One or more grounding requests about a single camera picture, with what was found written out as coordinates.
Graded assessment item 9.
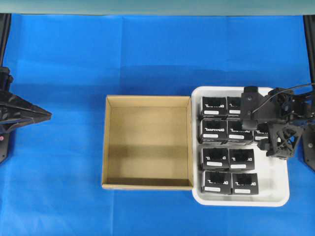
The black small product box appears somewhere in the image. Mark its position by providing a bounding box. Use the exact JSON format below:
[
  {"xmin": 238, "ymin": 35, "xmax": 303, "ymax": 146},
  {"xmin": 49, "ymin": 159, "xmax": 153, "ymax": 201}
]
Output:
[{"xmin": 253, "ymin": 123, "xmax": 268, "ymax": 143}]

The black box tray top-left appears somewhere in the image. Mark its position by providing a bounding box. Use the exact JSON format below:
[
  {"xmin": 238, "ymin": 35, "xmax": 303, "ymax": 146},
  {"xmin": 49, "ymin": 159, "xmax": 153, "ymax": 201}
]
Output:
[{"xmin": 200, "ymin": 96, "xmax": 227, "ymax": 119}]

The black box third row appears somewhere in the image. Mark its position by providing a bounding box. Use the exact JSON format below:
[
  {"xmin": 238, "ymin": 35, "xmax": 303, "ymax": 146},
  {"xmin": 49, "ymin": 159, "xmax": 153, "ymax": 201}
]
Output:
[
  {"xmin": 228, "ymin": 149, "xmax": 255, "ymax": 171},
  {"xmin": 200, "ymin": 148, "xmax": 229, "ymax": 170}
]

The black left frame post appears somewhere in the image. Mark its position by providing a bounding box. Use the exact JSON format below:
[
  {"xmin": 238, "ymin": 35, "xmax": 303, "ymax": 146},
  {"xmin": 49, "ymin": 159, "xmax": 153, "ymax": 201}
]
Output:
[{"xmin": 0, "ymin": 13, "xmax": 12, "ymax": 66}]

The blue table cloth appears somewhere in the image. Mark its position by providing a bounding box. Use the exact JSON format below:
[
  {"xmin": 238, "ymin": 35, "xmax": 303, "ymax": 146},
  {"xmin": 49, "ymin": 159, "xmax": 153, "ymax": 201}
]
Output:
[{"xmin": 0, "ymin": 14, "xmax": 315, "ymax": 236}]

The black box third row left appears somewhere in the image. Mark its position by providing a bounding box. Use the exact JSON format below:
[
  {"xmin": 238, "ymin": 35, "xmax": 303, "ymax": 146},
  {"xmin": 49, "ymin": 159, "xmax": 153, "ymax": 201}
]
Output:
[{"xmin": 200, "ymin": 148, "xmax": 229, "ymax": 170}]

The black box second row left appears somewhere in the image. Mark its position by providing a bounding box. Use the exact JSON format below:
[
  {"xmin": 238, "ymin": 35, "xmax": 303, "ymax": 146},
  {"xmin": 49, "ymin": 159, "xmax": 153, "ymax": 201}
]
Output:
[{"xmin": 199, "ymin": 118, "xmax": 228, "ymax": 145}]

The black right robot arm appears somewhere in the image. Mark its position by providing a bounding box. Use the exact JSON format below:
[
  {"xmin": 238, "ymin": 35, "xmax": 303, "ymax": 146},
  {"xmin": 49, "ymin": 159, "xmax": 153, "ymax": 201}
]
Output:
[{"xmin": 252, "ymin": 83, "xmax": 315, "ymax": 170}]

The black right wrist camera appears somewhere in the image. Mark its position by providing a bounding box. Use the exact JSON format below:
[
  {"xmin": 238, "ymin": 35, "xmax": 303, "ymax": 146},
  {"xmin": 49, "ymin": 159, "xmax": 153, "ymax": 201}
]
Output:
[{"xmin": 240, "ymin": 86, "xmax": 280, "ymax": 130}]

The black frame post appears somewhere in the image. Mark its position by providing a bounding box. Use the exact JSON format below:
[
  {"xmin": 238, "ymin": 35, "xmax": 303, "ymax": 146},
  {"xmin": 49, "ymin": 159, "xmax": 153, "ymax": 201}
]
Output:
[
  {"xmin": 0, "ymin": 13, "xmax": 12, "ymax": 66},
  {"xmin": 303, "ymin": 15, "xmax": 315, "ymax": 83}
]

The black box second row right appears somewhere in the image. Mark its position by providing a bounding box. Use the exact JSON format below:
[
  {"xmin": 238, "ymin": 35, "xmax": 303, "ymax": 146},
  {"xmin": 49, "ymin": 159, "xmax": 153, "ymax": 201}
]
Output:
[{"xmin": 226, "ymin": 120, "xmax": 253, "ymax": 146}]

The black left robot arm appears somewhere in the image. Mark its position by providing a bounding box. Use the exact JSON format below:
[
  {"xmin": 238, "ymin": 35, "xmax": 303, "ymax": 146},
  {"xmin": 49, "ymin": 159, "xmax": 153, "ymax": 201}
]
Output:
[{"xmin": 0, "ymin": 67, "xmax": 52, "ymax": 162}]

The white plastic tray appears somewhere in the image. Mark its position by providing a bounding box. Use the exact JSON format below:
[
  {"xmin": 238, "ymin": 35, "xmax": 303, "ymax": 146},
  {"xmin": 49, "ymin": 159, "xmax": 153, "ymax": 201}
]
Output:
[{"xmin": 189, "ymin": 86, "xmax": 290, "ymax": 207}]

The black camera cable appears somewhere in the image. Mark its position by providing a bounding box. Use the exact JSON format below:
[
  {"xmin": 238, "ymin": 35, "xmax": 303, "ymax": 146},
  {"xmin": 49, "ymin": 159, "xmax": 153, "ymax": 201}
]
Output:
[{"xmin": 250, "ymin": 83, "xmax": 315, "ymax": 115}]

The black right frame post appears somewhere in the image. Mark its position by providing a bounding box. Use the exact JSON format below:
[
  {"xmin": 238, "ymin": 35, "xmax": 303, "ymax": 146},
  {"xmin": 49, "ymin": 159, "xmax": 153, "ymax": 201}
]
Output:
[{"xmin": 303, "ymin": 15, "xmax": 315, "ymax": 83}]

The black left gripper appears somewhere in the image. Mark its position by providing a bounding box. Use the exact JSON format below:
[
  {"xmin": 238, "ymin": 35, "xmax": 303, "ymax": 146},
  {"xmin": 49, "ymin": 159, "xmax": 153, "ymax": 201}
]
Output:
[{"xmin": 0, "ymin": 66, "xmax": 52, "ymax": 134}]

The black box tray top-right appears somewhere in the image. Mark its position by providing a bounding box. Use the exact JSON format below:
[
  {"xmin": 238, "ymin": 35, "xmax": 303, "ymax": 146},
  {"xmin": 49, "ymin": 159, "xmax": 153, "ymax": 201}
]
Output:
[{"xmin": 226, "ymin": 96, "xmax": 241, "ymax": 120}]

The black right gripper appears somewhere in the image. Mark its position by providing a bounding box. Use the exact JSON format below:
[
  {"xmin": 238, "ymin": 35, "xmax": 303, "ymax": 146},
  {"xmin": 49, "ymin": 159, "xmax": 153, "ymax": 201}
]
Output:
[{"xmin": 257, "ymin": 88, "xmax": 308, "ymax": 159}]

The black box third row right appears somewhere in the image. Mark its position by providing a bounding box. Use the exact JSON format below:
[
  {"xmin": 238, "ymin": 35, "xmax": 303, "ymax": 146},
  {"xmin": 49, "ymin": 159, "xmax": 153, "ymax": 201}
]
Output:
[{"xmin": 228, "ymin": 149, "xmax": 255, "ymax": 171}]

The black box bottom row left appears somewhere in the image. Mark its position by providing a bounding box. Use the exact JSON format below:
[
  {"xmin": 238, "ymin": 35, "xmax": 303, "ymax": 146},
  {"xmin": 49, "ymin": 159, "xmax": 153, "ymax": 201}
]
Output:
[{"xmin": 201, "ymin": 171, "xmax": 232, "ymax": 195}]

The open cardboard box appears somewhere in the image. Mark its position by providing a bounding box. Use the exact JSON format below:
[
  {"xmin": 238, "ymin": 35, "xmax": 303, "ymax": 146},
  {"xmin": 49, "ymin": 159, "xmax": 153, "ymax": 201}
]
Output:
[{"xmin": 101, "ymin": 95, "xmax": 193, "ymax": 190}]

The black box bottom row right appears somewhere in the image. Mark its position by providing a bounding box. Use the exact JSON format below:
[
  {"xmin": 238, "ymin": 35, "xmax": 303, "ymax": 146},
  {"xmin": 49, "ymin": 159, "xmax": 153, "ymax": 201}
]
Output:
[{"xmin": 232, "ymin": 173, "xmax": 259, "ymax": 195}]

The black box second row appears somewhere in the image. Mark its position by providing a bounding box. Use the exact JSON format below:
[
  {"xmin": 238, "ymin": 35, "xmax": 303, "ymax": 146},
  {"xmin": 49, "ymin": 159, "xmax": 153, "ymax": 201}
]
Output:
[
  {"xmin": 199, "ymin": 118, "xmax": 228, "ymax": 145},
  {"xmin": 226, "ymin": 120, "xmax": 253, "ymax": 146}
]

